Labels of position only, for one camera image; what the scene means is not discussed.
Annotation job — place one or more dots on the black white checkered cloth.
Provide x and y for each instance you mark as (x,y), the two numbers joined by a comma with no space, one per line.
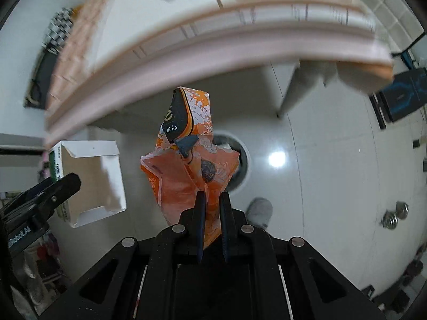
(60,26)

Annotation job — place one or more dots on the metal dumbbell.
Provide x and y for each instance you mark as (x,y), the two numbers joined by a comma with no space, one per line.
(396,214)

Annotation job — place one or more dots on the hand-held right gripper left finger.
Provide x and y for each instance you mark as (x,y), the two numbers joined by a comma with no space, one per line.
(200,226)

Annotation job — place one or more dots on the orange snack packet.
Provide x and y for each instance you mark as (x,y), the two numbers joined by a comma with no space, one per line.
(186,173)

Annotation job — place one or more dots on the white round trash bin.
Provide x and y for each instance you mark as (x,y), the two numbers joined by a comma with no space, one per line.
(246,170)

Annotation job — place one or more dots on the white chair black frame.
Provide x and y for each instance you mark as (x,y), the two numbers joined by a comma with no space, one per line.
(390,10)

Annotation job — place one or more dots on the black chair with clothes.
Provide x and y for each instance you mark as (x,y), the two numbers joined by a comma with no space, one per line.
(41,73)

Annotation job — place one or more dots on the black blue floor scale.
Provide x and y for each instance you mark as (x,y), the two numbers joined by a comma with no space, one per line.
(402,96)

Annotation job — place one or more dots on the grey slipper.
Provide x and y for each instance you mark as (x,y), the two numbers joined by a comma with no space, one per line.
(261,211)

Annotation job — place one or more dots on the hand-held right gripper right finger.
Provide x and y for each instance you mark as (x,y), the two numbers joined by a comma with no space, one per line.
(225,228)

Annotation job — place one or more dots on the diamond patterned tablecloth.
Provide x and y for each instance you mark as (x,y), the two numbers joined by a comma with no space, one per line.
(233,36)

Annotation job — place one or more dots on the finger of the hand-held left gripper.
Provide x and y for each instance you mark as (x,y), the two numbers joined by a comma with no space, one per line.
(63,188)

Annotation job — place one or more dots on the white carton box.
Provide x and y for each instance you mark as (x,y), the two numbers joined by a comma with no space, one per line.
(96,186)

